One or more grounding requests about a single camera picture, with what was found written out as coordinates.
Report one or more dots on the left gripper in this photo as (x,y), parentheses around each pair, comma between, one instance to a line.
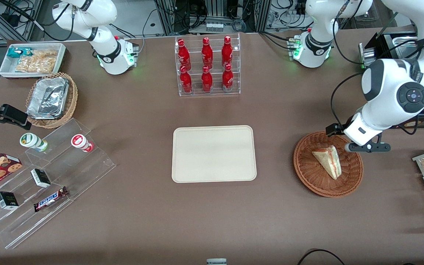
(332,129)

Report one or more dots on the triangle sandwich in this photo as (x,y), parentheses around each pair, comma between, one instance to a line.
(328,160)

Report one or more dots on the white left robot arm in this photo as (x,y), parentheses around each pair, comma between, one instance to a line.
(392,92)

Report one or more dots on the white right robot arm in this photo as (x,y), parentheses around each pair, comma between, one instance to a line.
(105,51)

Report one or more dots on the brown wicker basket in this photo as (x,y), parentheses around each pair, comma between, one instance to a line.
(307,173)

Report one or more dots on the light wicker basket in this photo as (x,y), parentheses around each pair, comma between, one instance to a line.
(73,99)

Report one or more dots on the beige plastic tray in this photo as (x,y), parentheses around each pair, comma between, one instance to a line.
(214,154)

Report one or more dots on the green-lidded white cup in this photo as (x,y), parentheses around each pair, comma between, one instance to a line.
(31,140)

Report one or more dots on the white rectangular bin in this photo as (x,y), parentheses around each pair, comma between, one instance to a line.
(7,69)

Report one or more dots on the aluminium foil container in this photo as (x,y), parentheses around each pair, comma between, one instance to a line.
(48,97)

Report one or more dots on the teal snack packet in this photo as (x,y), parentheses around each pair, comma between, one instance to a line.
(17,52)

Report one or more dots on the clear bag of crackers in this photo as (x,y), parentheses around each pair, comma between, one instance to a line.
(37,62)

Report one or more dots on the small black box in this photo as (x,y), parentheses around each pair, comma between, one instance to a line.
(7,200)
(41,177)

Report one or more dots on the black food warmer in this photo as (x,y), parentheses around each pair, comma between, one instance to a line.
(383,46)

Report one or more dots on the red-lidded white cup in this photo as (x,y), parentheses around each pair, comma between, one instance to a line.
(80,141)

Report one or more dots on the Snickers chocolate bar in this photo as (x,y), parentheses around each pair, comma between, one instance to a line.
(50,198)

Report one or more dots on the steel warmer pan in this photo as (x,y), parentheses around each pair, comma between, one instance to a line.
(405,39)

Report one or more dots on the clear acrylic stepped stand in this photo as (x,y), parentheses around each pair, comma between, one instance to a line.
(87,173)

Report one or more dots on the red drink bottle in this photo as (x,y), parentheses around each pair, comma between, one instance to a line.
(227,51)
(207,80)
(184,55)
(228,78)
(186,81)
(207,53)

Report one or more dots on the clear acrylic bottle rack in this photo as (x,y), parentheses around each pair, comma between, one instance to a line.
(197,62)

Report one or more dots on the white power strip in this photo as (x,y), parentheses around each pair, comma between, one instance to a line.
(214,27)

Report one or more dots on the grey device edge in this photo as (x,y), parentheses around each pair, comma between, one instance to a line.
(216,262)

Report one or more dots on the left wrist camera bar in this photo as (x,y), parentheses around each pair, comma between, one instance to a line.
(366,148)

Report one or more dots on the aluminium frame rack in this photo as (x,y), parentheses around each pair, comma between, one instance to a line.
(166,18)

